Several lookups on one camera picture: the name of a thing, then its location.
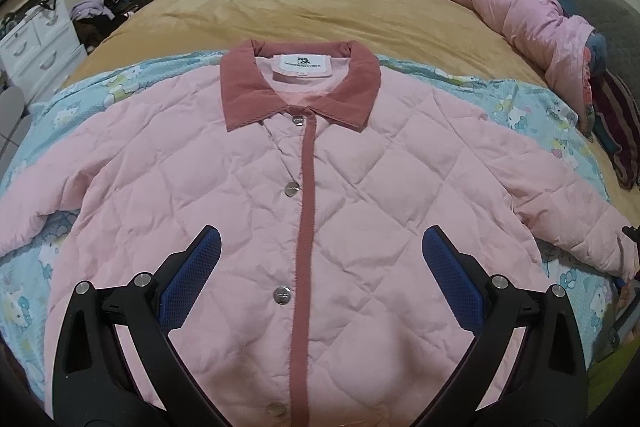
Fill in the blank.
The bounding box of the pink quilted jacket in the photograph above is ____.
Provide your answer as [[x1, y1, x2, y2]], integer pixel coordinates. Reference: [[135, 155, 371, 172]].
[[1, 41, 639, 426]]

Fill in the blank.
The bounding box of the purple clothes pile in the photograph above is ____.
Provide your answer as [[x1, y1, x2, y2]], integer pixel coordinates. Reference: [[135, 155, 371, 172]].
[[70, 0, 115, 20]]

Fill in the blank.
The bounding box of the blue cartoon cat bedsheet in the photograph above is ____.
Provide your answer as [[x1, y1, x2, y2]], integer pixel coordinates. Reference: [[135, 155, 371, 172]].
[[1, 51, 615, 398]]

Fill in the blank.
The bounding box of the striped dark blanket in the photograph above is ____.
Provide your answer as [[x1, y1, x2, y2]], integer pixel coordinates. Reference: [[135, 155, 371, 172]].
[[591, 69, 639, 191]]

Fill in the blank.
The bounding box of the white drawer chest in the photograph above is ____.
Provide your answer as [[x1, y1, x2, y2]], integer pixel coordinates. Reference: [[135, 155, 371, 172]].
[[1, 0, 87, 105]]

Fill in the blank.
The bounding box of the grey headboard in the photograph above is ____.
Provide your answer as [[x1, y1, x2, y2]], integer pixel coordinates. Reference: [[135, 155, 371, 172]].
[[565, 0, 639, 90]]

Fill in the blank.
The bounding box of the tan bed blanket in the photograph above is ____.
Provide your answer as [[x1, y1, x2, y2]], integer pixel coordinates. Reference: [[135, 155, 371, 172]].
[[64, 0, 640, 228]]

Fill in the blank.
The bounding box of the pink crumpled duvet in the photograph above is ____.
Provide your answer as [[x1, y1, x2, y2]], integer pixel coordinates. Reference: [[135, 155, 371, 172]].
[[451, 0, 606, 135]]

